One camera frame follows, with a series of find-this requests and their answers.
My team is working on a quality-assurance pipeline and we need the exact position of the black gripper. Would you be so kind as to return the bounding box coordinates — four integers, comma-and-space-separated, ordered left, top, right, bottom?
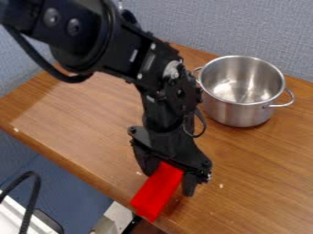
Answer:
127, 122, 212, 197

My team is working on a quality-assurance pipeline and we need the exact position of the red rectangular block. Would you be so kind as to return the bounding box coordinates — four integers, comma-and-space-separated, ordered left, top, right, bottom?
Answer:
131, 163, 183, 222

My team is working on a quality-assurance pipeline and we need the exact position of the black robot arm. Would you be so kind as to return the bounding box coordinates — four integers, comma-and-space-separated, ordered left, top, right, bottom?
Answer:
0, 0, 212, 197

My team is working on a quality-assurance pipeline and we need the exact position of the stainless steel pot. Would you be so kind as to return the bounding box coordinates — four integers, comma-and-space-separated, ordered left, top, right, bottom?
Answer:
192, 55, 294, 128

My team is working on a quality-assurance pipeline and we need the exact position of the white equipment under table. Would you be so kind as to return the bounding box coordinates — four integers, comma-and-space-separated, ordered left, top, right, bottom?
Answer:
0, 189, 64, 234

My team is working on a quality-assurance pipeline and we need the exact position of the black cable loop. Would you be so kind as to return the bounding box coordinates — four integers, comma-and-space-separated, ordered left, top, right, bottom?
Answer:
0, 170, 42, 234

